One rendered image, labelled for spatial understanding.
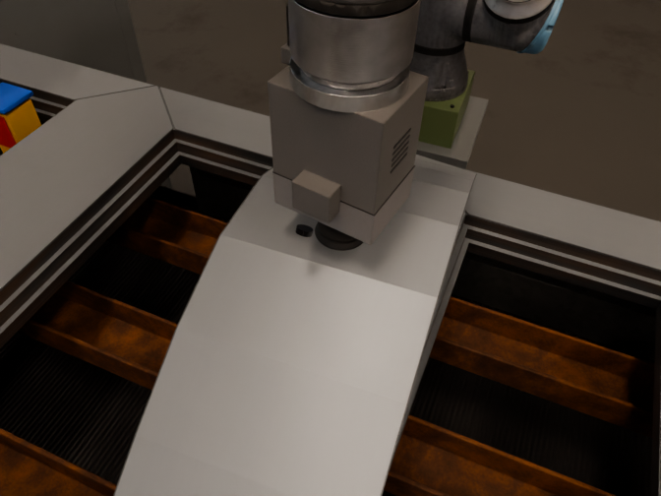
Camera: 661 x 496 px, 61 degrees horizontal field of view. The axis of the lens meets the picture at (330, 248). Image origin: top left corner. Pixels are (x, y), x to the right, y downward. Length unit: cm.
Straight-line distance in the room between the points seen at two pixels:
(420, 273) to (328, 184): 11
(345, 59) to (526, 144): 215
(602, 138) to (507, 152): 43
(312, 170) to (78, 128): 59
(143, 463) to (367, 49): 32
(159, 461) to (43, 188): 48
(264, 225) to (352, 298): 10
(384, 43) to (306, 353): 22
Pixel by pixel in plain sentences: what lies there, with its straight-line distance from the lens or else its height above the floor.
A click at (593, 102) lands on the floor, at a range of 284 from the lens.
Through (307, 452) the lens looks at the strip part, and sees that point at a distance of 41.
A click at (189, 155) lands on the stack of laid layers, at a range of 88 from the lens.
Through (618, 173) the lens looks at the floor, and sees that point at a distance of 245.
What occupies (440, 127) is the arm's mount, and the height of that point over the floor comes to 72.
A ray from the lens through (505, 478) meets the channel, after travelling 76.
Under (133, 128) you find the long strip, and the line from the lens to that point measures 90.
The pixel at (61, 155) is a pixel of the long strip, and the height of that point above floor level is 87.
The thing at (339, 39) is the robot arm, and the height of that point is 122.
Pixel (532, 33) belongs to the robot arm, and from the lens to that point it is 106.
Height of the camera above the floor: 136
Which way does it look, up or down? 47 degrees down
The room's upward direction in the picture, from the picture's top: 2 degrees clockwise
